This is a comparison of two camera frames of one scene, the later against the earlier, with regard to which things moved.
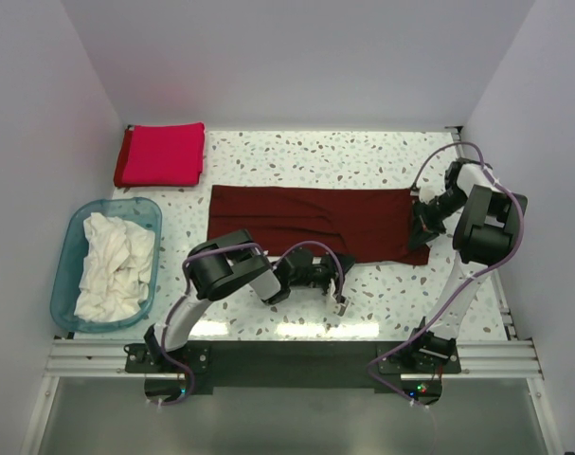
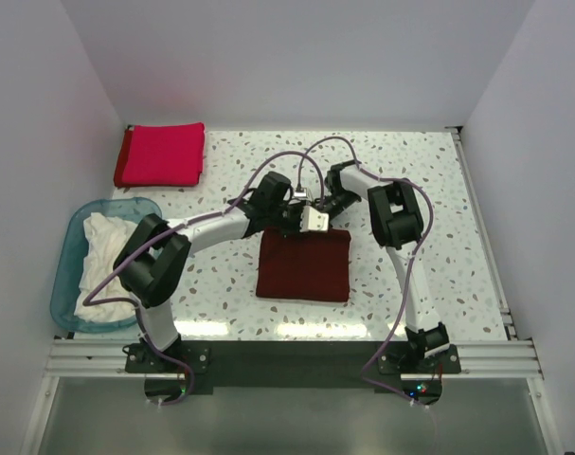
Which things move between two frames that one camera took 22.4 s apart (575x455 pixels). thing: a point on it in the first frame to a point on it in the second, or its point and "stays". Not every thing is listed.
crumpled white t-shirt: (119, 260) stays
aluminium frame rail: (479, 359) stays
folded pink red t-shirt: (160, 154) stays
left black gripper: (332, 269) to (296, 229)
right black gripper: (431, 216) to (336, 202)
